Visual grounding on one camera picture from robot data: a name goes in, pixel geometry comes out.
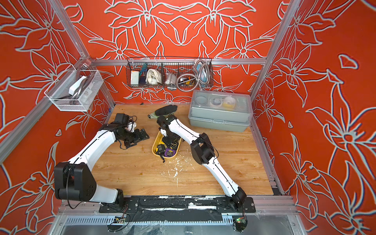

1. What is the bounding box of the yellow oval storage tray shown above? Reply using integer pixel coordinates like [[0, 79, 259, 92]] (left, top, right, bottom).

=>
[[152, 132, 182, 161]]

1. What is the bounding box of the purple tape measure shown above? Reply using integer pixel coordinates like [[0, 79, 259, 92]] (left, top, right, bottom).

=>
[[164, 148, 176, 158]]

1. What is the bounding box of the black round tape measure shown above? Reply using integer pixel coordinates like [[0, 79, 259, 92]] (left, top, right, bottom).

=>
[[156, 144, 166, 156]]

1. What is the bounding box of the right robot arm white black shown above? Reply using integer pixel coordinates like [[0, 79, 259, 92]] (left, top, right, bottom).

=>
[[157, 115, 247, 211]]

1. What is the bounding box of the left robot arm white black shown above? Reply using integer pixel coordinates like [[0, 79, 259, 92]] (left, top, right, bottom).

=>
[[54, 113, 149, 208]]

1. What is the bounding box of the white box in basket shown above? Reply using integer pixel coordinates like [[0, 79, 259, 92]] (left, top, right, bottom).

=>
[[130, 70, 140, 86]]

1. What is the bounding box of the green black brush tool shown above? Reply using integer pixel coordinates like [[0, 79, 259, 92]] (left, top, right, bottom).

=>
[[148, 105, 178, 119]]

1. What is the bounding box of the grey plastic toolbox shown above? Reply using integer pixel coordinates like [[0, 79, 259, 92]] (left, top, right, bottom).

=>
[[188, 90, 253, 132]]

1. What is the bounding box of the white cloth in basket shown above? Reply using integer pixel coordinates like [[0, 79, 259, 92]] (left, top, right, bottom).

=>
[[146, 69, 163, 86]]

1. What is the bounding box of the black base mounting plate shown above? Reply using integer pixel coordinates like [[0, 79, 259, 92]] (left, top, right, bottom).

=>
[[99, 195, 256, 213]]

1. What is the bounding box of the white adapter in side basket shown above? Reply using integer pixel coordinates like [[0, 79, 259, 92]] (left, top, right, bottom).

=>
[[69, 76, 87, 96]]

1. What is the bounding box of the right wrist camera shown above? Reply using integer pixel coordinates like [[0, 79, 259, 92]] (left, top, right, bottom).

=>
[[114, 113, 130, 125]]

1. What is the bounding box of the black wire wall basket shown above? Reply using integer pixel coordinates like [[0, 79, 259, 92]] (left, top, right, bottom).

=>
[[126, 56, 214, 92]]

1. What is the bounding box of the white wire side basket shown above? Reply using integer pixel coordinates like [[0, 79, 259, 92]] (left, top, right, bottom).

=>
[[44, 65, 104, 112]]

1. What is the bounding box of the coiled grey cable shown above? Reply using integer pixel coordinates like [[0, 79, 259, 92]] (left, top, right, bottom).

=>
[[177, 58, 210, 92]]

